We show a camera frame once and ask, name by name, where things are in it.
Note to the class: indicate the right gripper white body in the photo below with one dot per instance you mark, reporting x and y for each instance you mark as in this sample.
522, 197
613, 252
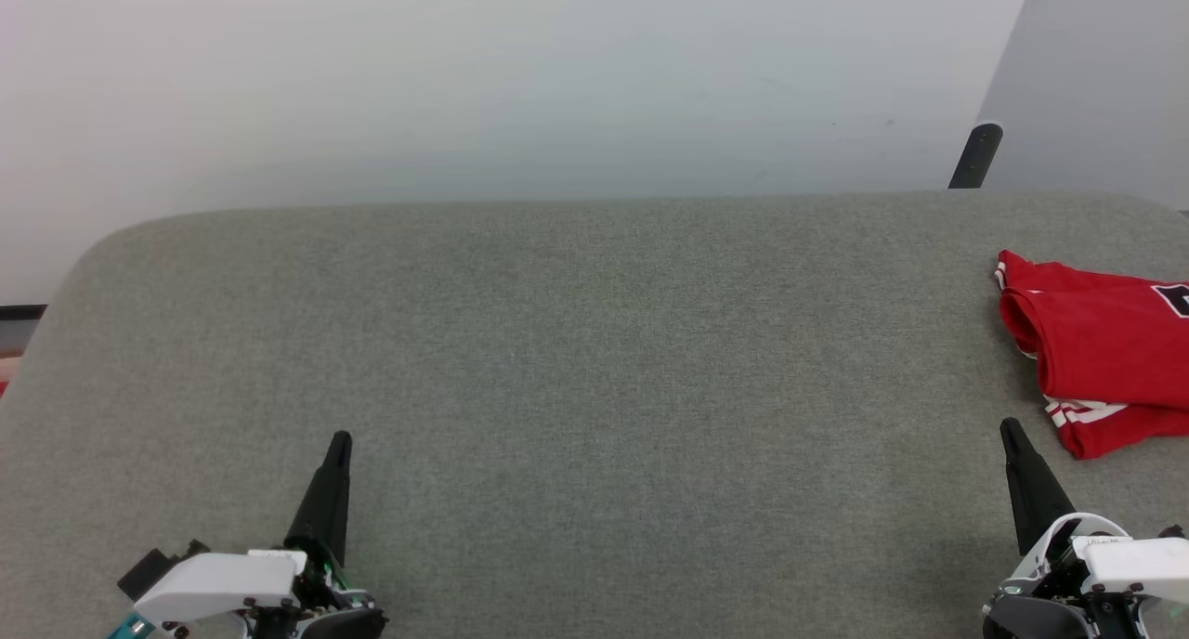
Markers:
1133, 574

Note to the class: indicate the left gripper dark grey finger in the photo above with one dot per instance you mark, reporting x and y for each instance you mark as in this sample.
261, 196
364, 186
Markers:
327, 509

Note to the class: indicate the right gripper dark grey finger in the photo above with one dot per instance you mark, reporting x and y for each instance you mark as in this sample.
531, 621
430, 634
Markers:
1036, 495

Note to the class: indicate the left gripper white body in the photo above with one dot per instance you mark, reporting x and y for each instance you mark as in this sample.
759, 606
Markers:
223, 583

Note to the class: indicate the red and white basketball jersey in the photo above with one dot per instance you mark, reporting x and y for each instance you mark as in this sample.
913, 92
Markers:
1105, 342

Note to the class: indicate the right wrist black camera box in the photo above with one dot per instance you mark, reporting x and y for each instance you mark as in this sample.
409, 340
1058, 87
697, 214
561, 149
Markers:
1172, 531

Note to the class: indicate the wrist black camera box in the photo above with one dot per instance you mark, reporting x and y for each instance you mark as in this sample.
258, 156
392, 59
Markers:
1172, 531
149, 569

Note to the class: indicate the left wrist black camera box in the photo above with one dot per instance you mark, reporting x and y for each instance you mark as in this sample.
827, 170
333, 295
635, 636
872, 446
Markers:
149, 569

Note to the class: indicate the teal left camera connector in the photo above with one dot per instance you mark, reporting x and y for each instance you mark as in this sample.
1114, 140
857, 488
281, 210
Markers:
128, 630

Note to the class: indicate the black round post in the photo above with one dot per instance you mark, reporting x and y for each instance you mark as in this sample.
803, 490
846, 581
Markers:
975, 156

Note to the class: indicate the grey wall panel with screws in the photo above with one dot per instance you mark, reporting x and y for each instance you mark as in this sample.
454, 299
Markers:
1096, 82

